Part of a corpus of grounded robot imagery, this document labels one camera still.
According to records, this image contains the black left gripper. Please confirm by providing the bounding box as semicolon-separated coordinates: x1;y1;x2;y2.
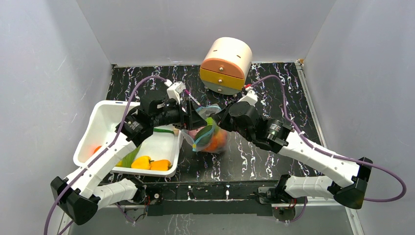
152;99;207;131

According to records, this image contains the red onion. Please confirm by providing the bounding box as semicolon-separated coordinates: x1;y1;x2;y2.
188;130;199;139

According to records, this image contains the clear zip top bag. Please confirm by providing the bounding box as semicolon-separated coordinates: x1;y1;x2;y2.
181;104;229;153

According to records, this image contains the dark green avocado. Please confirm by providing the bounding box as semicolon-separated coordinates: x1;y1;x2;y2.
195;125;215;145

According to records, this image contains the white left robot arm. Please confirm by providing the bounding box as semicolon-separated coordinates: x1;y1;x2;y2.
50;91;207;225

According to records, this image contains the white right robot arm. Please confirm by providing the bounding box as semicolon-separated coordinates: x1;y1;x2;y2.
212;101;371;210

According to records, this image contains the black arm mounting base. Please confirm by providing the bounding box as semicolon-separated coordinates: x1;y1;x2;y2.
142;181;302;218

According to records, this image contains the pink marker pen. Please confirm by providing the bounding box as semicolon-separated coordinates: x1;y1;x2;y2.
184;89;201;107

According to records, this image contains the green cucumber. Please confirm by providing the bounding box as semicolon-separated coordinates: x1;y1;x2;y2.
153;128;175;135

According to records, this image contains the round pastel drawer cabinet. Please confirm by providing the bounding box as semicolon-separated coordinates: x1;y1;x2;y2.
199;37;253;95

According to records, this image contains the yellow orange bell pepper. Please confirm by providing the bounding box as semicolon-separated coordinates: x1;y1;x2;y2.
150;160;171;171

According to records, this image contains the green leafy vegetable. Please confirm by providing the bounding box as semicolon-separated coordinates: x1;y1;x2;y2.
121;146;141;168

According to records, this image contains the white plastic bin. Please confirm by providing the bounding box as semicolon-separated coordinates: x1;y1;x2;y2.
72;99;186;179

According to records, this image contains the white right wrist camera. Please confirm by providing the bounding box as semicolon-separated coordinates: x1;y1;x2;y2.
237;87;258;106

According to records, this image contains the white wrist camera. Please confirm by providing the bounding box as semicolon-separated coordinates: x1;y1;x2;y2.
164;79;186;104
237;87;258;106

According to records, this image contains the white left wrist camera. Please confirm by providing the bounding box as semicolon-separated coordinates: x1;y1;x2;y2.
164;79;186;104

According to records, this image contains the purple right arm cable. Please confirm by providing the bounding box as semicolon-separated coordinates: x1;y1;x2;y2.
245;74;407;203

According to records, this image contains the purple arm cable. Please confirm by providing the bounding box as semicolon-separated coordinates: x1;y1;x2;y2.
44;75;167;235
245;74;407;203

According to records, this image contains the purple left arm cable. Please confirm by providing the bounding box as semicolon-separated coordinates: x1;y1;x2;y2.
44;75;167;235

